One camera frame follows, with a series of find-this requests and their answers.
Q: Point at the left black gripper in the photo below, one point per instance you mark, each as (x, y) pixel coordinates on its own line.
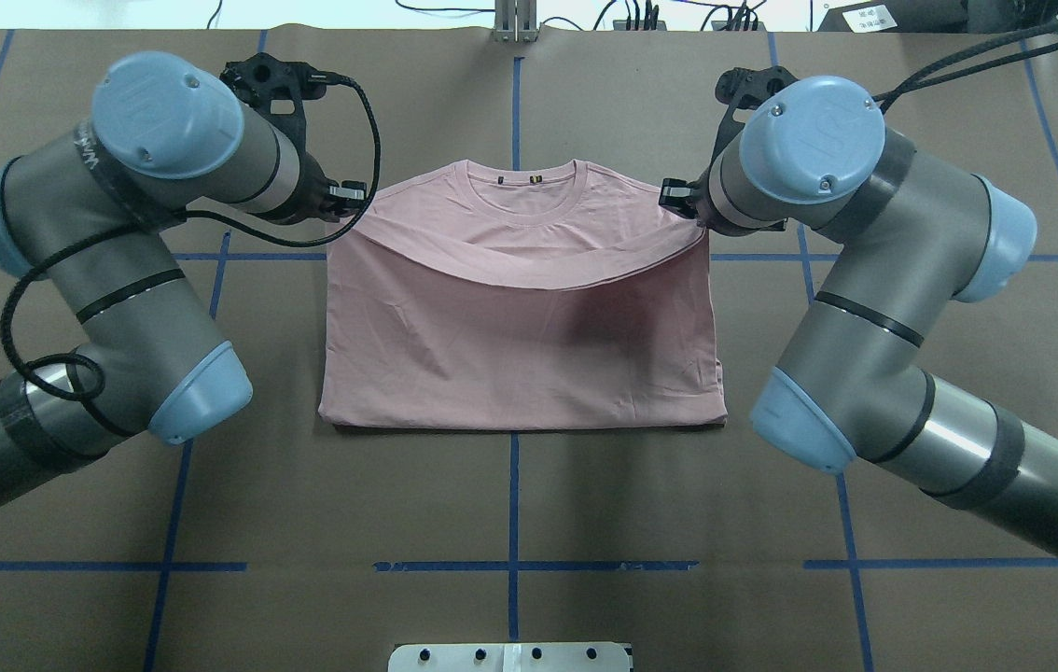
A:
(312, 189)

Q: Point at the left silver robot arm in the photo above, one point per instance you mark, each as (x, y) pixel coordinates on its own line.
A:
(104, 335)

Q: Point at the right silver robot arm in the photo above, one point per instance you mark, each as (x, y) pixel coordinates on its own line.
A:
(915, 233)

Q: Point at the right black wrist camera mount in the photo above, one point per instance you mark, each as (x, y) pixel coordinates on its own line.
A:
(744, 89)

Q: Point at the aluminium frame post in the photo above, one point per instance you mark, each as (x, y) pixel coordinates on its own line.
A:
(515, 22)

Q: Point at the black box with label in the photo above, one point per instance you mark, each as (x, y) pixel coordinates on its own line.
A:
(937, 17)

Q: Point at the pink printed t-shirt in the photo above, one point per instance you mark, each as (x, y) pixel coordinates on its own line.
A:
(471, 298)

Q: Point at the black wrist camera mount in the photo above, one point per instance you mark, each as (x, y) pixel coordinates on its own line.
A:
(276, 90)
(744, 89)

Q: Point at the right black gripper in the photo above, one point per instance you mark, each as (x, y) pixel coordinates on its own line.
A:
(695, 195)

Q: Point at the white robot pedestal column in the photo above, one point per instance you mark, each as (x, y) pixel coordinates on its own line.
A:
(513, 656)

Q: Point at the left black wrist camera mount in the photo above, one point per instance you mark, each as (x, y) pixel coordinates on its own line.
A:
(276, 90)

